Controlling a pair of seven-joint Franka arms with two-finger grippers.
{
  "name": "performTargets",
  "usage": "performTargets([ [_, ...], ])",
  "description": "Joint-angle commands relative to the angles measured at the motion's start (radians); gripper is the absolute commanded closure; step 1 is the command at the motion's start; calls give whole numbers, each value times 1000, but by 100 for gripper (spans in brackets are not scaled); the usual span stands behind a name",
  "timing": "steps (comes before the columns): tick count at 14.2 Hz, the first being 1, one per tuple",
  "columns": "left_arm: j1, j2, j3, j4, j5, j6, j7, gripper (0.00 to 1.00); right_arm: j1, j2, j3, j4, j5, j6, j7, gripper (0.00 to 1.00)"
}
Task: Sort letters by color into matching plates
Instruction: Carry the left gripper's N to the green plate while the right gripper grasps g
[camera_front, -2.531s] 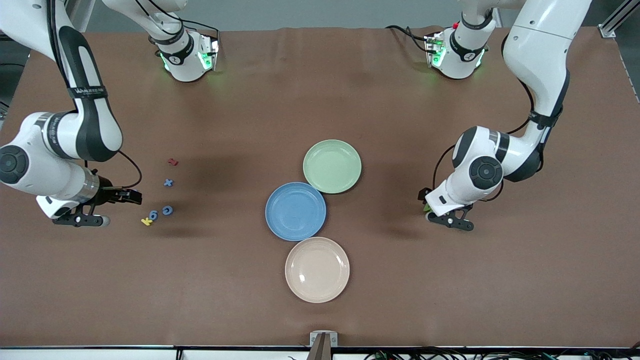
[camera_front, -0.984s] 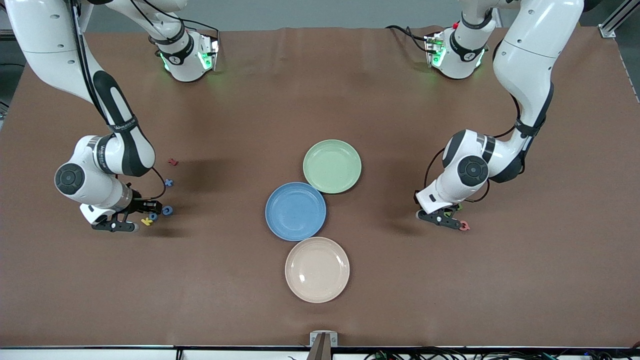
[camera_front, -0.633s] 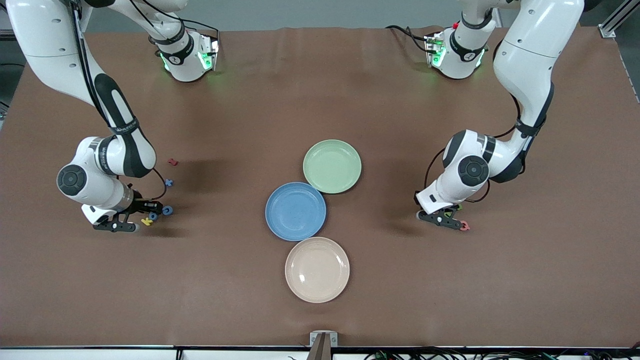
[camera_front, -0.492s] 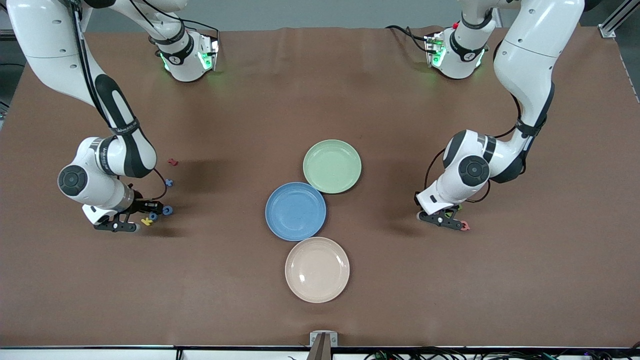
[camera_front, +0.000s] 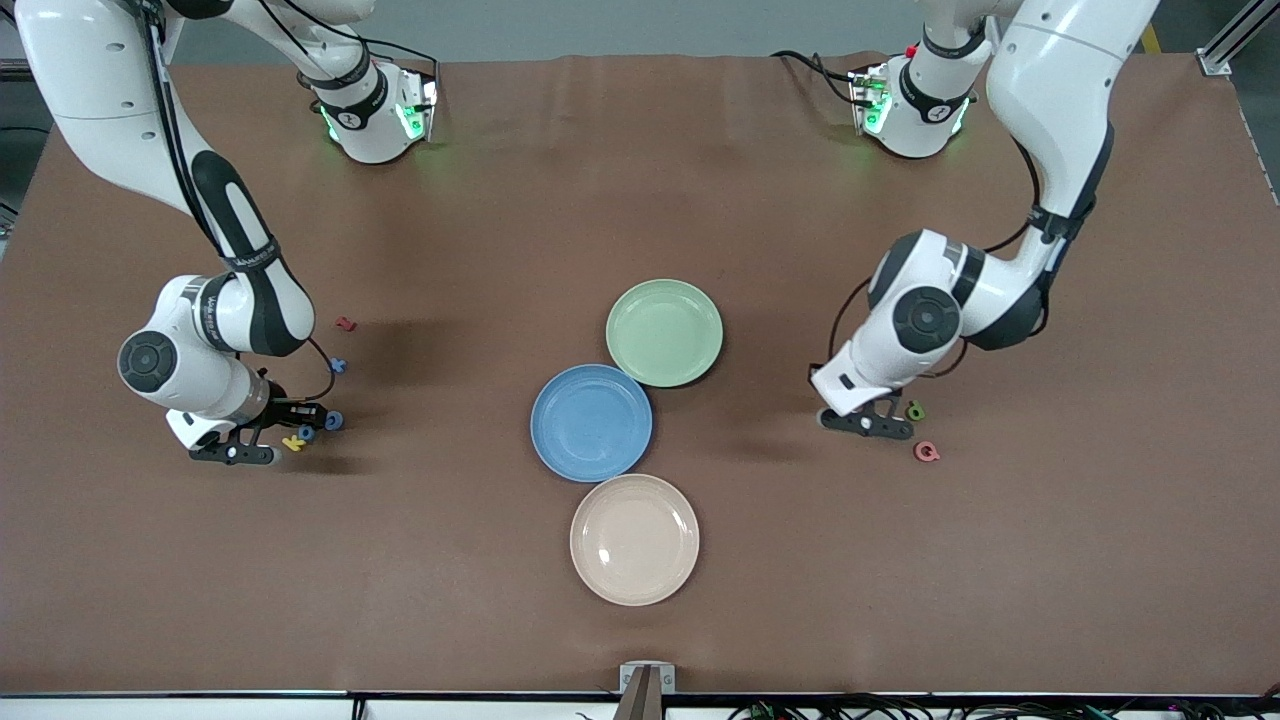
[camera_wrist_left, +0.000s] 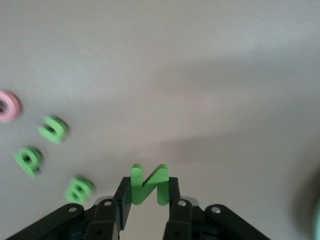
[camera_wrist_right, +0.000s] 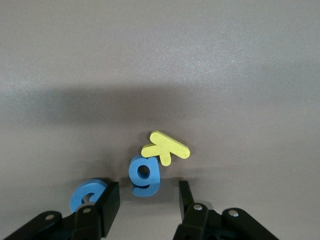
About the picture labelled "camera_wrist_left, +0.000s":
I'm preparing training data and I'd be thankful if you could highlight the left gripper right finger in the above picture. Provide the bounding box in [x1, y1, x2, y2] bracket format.
[162, 176, 271, 240]

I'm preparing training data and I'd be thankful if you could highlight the light green plate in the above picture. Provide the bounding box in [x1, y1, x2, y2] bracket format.
[312, 199, 320, 238]

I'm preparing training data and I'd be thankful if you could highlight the pink foam letter Q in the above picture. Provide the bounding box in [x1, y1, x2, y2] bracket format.
[0, 90, 22, 123]

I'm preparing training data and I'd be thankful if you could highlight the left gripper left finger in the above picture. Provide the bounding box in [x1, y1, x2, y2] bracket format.
[4, 176, 133, 240]

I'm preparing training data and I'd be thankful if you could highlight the green foam letter J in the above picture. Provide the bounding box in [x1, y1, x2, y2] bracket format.
[37, 114, 70, 145]

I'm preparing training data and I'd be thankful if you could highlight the brown table cover mat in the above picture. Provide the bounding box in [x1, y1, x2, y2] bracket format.
[0, 0, 320, 240]

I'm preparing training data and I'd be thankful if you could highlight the green foam letter N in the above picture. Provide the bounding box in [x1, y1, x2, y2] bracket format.
[130, 163, 170, 206]

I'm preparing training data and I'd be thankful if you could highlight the green foam letter P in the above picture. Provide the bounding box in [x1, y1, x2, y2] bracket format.
[13, 146, 43, 178]

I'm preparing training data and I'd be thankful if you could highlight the green foam letter B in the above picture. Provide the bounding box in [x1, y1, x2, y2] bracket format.
[64, 176, 95, 204]

